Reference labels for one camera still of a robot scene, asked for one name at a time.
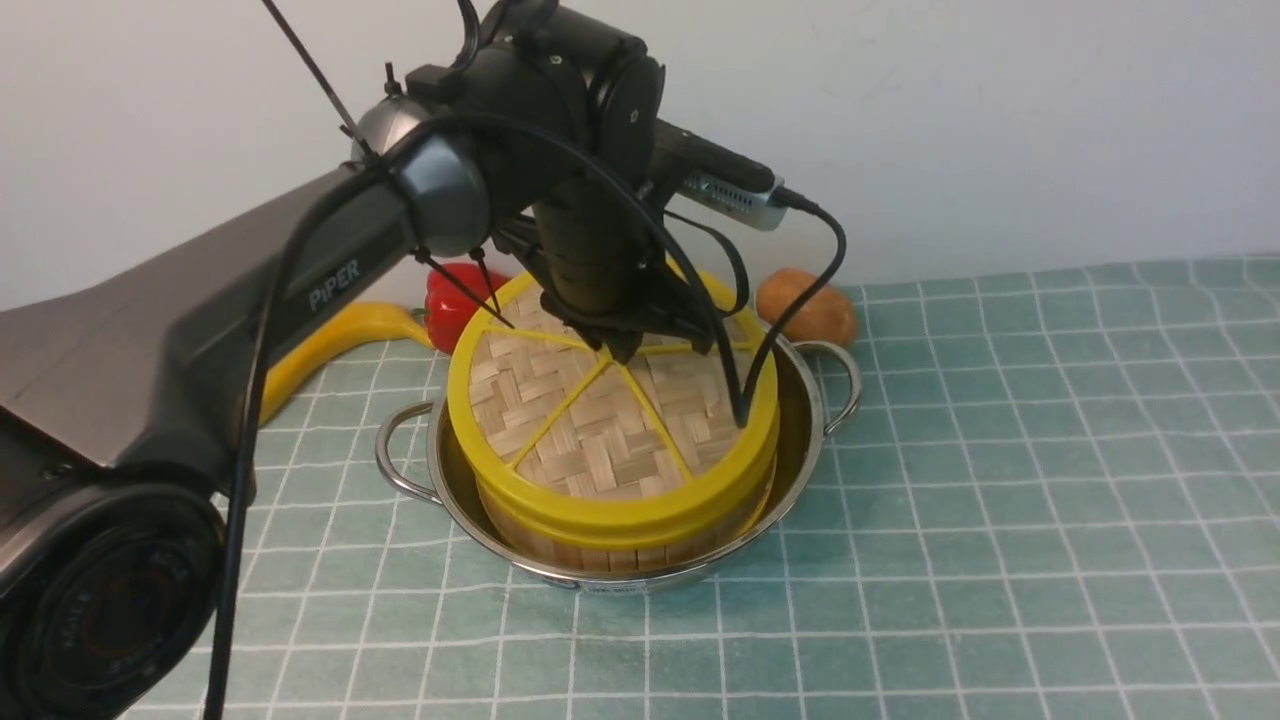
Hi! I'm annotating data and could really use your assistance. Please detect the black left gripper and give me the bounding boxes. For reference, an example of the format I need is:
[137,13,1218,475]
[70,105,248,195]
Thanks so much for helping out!
[494,176,714,365]

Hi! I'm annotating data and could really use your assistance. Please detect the woven bamboo steamer lid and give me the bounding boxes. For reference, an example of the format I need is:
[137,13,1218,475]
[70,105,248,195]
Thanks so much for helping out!
[445,274,781,498]

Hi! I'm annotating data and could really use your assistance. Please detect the yellow rimmed bamboo steamer basket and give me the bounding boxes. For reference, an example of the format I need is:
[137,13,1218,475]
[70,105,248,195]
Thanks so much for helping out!
[476,456,777,577]

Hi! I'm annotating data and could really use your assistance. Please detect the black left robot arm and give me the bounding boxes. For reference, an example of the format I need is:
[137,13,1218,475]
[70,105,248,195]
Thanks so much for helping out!
[3,1,774,719]

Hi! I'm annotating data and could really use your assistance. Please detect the stainless steel pot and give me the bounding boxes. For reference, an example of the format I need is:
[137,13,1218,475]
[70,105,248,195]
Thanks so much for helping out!
[372,340,863,597]

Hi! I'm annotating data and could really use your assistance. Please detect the red bell pepper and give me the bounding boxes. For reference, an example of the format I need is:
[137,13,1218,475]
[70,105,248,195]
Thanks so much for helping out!
[417,263,509,355]

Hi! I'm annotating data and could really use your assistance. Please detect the brown potato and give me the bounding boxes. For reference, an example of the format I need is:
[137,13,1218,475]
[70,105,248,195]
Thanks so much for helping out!
[756,268,859,348]

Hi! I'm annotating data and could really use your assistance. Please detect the yellow banana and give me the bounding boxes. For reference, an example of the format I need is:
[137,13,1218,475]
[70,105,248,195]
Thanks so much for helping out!
[259,301,434,425]

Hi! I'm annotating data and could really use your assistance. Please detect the green checkered tablecloth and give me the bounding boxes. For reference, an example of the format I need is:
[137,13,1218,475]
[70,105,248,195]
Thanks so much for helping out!
[225,256,1279,719]

